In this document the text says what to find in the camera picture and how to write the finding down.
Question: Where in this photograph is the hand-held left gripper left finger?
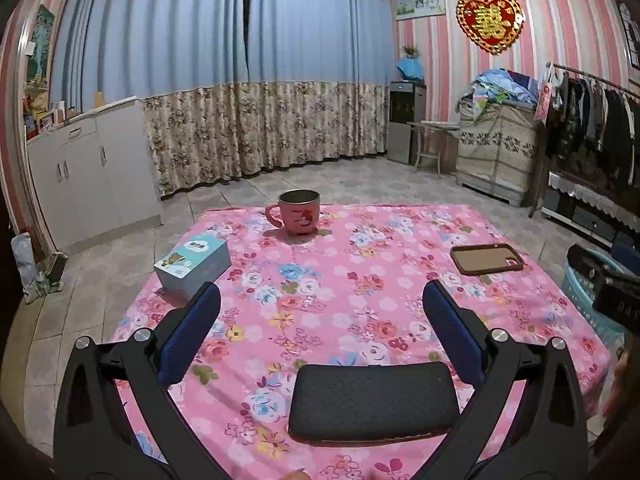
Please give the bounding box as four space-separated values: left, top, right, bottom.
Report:
54 281 223 480

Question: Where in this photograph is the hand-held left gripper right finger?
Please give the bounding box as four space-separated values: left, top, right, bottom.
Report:
423 279 589 480

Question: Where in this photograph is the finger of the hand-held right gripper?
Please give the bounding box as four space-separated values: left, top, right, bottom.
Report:
569 244 621 286
613 242 640 274

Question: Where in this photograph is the turquoise plastic basket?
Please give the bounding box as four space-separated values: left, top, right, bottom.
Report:
559 247 632 347

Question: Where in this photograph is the person's right forearm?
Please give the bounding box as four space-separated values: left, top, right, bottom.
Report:
602 340 638 431

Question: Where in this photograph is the low cabinet with lace cloth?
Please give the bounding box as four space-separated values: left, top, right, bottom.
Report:
540 169 640 252

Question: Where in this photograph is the light blue cardboard box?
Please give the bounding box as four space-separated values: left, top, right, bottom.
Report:
153 237 233 293

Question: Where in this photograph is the brown phone case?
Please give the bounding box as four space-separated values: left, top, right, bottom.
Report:
449 243 525 276

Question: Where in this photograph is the black textured case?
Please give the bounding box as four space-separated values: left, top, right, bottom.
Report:
287 361 461 445

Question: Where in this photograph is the cloth-covered cabinet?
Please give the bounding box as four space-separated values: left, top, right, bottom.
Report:
454 102 540 207

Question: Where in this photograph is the pink metal-lined cup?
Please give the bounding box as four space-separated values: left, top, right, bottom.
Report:
263 189 321 236

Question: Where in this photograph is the pink hanging paper tag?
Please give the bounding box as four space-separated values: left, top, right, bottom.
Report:
533 72 555 124

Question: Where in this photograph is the white plastic sack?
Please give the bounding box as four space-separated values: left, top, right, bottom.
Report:
10 232 39 291

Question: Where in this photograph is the metal clothes rack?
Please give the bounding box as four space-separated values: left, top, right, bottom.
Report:
529 61 640 218

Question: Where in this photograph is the white cabinet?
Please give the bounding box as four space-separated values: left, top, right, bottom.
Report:
25 95 164 257

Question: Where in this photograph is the pile of folded clothes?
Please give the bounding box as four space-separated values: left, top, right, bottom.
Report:
457 68 541 111

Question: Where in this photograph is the small folding table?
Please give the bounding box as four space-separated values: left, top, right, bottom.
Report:
407 119 460 179

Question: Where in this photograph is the water dispenser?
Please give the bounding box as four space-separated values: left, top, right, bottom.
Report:
387 80 427 165

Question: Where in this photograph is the blue cloth cover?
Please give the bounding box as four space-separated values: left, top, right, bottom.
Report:
397 57 426 84

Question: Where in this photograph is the blue floral-hem curtain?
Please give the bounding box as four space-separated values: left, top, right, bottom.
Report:
51 0 252 197
244 0 394 172

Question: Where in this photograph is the red heart wall decoration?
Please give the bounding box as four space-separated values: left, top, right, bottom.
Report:
455 0 526 55

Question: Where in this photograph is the landscape wall picture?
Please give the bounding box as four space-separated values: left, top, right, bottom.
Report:
395 0 446 21

